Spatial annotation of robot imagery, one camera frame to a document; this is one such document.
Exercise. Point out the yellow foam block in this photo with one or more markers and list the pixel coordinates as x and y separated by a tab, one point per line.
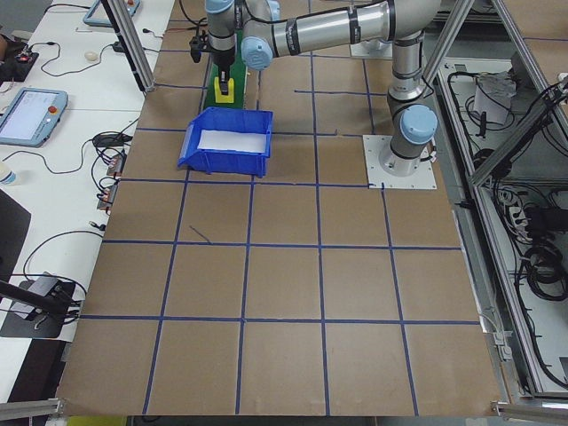
225	99

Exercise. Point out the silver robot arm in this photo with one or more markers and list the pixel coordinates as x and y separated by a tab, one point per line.
337	26

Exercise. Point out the green conveyor belt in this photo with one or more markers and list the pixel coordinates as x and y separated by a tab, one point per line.
239	71

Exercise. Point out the white foam pad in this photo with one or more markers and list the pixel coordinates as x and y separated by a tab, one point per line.
231	141

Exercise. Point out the blue plastic bin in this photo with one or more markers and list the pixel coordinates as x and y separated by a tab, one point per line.
222	164

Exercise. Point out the black power adapter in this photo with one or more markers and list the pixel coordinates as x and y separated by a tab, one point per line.
119	46

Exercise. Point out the blue grey teach pendant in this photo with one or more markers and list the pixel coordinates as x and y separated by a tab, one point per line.
29	115
108	13

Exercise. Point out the small white round object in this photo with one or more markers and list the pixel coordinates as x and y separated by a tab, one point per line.
91	56

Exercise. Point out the black computer mouse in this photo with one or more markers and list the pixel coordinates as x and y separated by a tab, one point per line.
104	140

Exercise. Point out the small circuit board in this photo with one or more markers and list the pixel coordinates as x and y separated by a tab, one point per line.
108	197
116	166

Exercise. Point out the white desk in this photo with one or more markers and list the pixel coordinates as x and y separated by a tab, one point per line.
66	124

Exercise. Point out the black red electronic device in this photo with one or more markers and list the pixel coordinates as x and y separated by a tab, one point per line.
26	62

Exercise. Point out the black monitor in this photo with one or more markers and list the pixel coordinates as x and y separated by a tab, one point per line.
11	231

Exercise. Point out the white crumpled bag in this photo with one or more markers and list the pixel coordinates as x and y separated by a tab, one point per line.
492	100

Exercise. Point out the aluminium profile bar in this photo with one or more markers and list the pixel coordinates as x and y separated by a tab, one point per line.
528	410
31	407

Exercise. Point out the aluminium desk post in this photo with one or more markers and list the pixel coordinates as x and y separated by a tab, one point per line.
137	57

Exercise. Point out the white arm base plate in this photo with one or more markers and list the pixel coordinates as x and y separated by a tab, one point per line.
359	51
377	177

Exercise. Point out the aluminium frame post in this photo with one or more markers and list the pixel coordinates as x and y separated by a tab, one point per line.
448	40

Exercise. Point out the black stand with base plate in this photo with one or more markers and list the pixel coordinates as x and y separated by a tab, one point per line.
40	317

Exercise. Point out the V-shaped metal bar frame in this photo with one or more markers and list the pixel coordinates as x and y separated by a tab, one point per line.
519	142

